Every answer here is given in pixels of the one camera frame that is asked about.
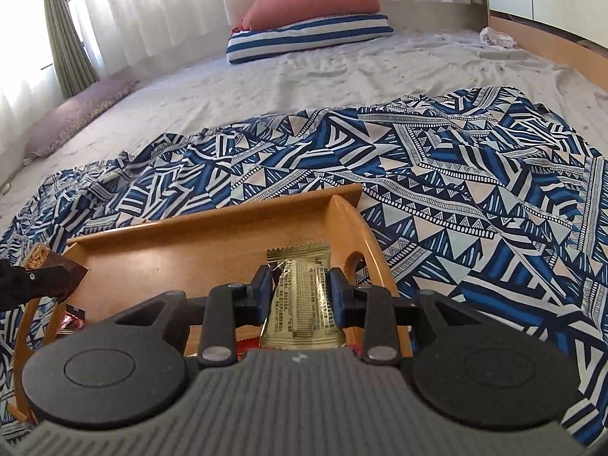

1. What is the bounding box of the wooden bed frame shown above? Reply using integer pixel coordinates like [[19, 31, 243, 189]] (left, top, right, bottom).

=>
[[488, 15, 608, 81]]

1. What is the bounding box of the grey-green curtain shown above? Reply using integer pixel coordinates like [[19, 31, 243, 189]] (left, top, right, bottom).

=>
[[40, 0, 100, 98]]

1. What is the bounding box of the gold snack packet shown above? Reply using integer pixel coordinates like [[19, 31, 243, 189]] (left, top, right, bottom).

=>
[[259, 241, 348, 350]]

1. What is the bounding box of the dark red snack packet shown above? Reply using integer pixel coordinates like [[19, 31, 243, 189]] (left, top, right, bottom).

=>
[[56, 304, 89, 340]]

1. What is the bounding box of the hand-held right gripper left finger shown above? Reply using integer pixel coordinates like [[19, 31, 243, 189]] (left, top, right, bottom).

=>
[[113, 265, 276, 367]]

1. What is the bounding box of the purple pillow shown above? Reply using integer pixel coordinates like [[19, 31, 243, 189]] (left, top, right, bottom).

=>
[[23, 78, 141, 160]]

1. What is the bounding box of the brown snack packet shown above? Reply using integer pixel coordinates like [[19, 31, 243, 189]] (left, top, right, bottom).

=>
[[25, 242, 91, 304]]

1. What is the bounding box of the bed with grey sheet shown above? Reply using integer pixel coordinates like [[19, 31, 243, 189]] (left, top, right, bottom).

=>
[[0, 26, 608, 241]]

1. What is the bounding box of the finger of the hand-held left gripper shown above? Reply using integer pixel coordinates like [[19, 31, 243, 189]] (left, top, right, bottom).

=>
[[0, 259, 73, 313]]

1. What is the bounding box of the wooden tray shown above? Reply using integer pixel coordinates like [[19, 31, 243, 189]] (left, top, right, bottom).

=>
[[12, 185, 414, 421]]

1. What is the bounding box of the blue white striped pillow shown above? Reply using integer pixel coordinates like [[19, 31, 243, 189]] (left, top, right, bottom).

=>
[[226, 13, 395, 65]]

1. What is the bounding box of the blue patterned blanket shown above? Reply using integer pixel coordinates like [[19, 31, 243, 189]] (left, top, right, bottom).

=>
[[0, 86, 608, 452]]

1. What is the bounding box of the white sheer curtain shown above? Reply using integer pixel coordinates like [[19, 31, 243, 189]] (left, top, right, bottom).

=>
[[0, 0, 476, 119]]

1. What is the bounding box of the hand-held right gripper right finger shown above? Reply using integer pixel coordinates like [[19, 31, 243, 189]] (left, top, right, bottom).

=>
[[328, 267, 500, 365]]

